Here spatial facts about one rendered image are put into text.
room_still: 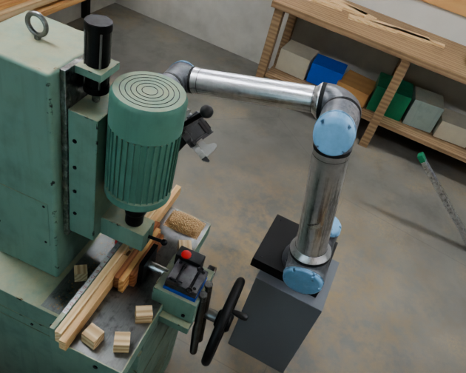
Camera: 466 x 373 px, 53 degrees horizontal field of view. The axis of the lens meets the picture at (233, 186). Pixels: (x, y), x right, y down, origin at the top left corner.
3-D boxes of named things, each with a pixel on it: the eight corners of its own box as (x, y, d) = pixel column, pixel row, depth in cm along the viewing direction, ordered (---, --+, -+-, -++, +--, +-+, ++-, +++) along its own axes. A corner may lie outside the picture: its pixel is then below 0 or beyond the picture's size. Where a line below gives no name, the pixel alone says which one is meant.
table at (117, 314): (152, 402, 120) (154, 391, 116) (49, 351, 124) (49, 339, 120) (232, 245, 165) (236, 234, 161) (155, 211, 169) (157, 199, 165)
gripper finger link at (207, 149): (222, 150, 127) (206, 131, 133) (205, 163, 127) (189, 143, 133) (226, 156, 130) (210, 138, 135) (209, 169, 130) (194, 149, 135)
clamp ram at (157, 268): (158, 293, 137) (162, 274, 131) (136, 283, 138) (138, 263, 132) (172, 271, 143) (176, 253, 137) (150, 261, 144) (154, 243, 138)
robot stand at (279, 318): (250, 299, 252) (279, 232, 216) (301, 326, 247) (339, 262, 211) (227, 343, 230) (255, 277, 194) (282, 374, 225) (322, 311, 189)
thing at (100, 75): (100, 102, 106) (102, 32, 95) (69, 89, 107) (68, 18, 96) (118, 87, 112) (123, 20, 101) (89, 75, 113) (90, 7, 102)
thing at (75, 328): (65, 351, 119) (65, 343, 116) (58, 348, 119) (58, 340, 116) (180, 194, 169) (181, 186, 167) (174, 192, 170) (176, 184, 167)
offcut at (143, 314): (134, 323, 128) (136, 317, 126) (134, 312, 131) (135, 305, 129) (151, 323, 130) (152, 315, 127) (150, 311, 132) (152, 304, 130)
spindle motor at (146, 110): (152, 223, 117) (167, 123, 97) (90, 196, 119) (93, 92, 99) (181, 183, 130) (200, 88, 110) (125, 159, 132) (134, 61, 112)
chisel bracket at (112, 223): (140, 255, 135) (143, 236, 130) (98, 236, 137) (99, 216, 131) (152, 238, 141) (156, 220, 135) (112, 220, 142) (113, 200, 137)
